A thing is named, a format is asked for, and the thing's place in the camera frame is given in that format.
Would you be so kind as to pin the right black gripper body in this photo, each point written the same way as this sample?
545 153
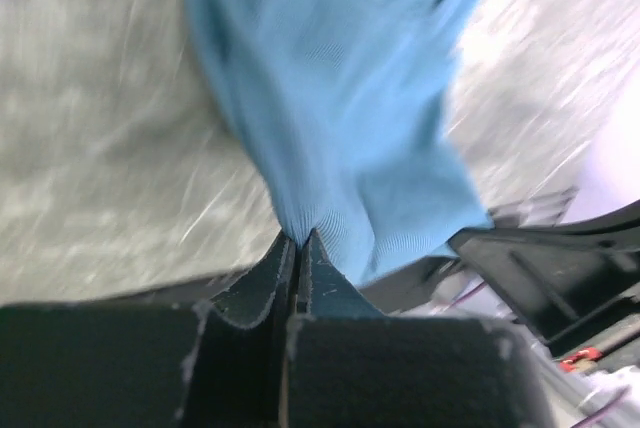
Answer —
565 283

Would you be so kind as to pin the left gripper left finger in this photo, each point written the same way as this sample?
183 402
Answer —
202 353

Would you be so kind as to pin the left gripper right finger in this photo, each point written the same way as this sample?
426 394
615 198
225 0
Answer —
349 365

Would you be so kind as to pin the plain blue tank top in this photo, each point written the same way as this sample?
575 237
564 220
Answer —
340 104

